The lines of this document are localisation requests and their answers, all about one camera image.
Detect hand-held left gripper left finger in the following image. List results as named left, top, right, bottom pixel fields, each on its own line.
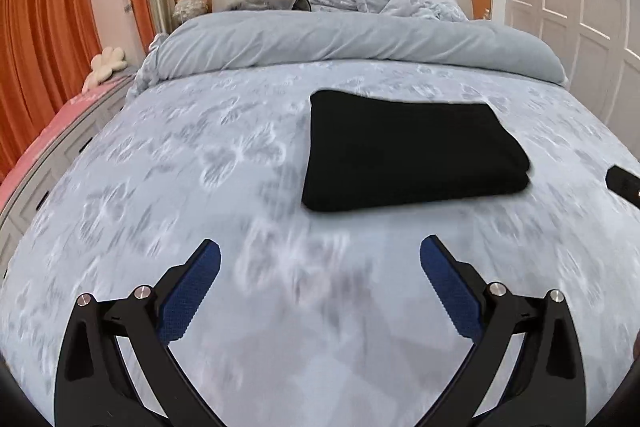
left=52, top=238, right=223, bottom=427

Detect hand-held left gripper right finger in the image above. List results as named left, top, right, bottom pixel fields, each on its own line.
left=419, top=234, right=587, bottom=427

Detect black pants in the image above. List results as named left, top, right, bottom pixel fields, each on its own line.
left=301, top=89, right=531, bottom=214

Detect light grey floral bed sheet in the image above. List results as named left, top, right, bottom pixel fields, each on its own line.
left=0, top=59, right=640, bottom=427

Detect pink cloth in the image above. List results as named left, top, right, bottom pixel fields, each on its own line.
left=0, top=77, right=136, bottom=202

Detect white flower-shaped cushion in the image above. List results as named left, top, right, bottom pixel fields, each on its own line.
left=82, top=48, right=129, bottom=92

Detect grey duvet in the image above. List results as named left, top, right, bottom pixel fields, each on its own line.
left=135, top=9, right=568, bottom=95

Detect white flower decoration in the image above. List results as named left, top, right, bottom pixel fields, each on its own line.
left=172, top=0, right=208, bottom=18

